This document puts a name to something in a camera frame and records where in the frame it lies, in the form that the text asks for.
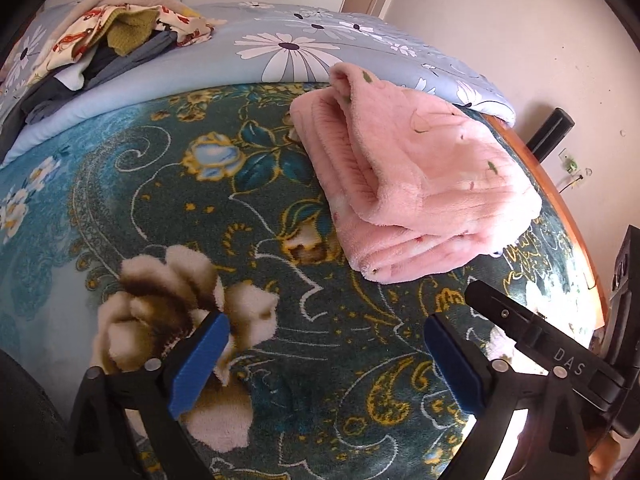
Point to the white garment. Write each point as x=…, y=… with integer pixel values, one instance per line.
x=70, y=76

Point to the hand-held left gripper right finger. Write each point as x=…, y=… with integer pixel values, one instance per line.
x=455, y=370

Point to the orange wooden bed frame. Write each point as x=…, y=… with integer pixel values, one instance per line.
x=520, y=142

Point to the light blue daisy quilt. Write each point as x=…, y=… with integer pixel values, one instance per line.
x=300, y=35

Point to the pink fleece garment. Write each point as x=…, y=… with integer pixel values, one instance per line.
x=425, y=185

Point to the olive green garment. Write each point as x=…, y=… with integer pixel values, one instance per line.
x=127, y=30

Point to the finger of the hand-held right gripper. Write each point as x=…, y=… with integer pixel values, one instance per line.
x=500, y=310

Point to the dark cloth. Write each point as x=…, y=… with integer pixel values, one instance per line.
x=25, y=425

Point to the wall socket with green plug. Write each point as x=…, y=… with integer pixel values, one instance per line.
x=570, y=165

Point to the teal floral plush blanket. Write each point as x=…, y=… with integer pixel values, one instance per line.
x=300, y=360

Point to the black speaker box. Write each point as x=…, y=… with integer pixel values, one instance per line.
x=550, y=132

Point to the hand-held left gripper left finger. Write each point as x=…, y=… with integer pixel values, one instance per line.
x=200, y=360

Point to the grey garment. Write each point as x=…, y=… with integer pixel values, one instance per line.
x=120, y=62

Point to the pile of mixed clothes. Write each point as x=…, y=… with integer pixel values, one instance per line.
x=95, y=20

